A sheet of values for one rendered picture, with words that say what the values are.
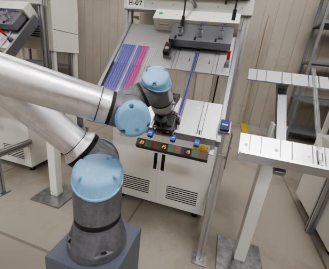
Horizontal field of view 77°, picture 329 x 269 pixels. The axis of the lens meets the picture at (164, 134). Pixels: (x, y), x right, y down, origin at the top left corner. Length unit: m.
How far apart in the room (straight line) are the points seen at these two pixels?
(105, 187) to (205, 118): 0.64
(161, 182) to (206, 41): 0.92
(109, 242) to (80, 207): 0.12
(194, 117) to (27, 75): 0.73
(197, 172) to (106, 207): 0.93
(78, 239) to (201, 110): 0.73
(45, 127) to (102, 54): 4.63
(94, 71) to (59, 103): 4.88
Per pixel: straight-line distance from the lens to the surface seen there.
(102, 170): 0.50
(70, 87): 0.44
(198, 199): 1.47
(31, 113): 0.59
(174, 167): 1.39
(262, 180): 1.13
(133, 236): 0.66
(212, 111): 1.02
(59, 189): 1.76
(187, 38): 1.26
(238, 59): 1.41
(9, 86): 0.46
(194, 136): 0.93
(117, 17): 5.05
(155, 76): 0.56
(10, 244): 1.52
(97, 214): 0.52
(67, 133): 0.60
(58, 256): 0.64
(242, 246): 1.37
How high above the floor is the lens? 1.03
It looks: 19 degrees down
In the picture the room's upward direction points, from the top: 7 degrees clockwise
